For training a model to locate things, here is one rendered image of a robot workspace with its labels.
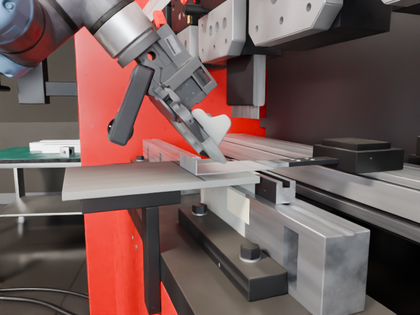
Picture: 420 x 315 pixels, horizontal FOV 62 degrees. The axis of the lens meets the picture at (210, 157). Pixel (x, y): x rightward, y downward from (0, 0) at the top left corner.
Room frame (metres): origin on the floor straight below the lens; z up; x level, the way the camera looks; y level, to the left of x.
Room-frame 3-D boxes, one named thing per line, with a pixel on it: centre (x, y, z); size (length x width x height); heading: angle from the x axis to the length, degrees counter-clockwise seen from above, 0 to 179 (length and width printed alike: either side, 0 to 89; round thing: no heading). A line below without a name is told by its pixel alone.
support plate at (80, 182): (0.53, 0.08, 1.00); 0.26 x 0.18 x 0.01; 111
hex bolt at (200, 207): (0.62, 0.02, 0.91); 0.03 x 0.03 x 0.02
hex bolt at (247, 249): (0.43, -0.05, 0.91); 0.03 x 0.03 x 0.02
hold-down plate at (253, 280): (0.52, -0.02, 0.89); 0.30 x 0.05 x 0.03; 21
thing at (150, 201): (0.52, 0.12, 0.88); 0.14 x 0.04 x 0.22; 111
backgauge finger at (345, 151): (0.63, -0.21, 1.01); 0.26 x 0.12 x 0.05; 111
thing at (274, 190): (0.55, -0.07, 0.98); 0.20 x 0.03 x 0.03; 21
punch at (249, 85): (0.58, -0.06, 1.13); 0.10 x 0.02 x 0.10; 21
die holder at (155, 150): (1.10, 0.14, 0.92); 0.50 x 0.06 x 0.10; 21
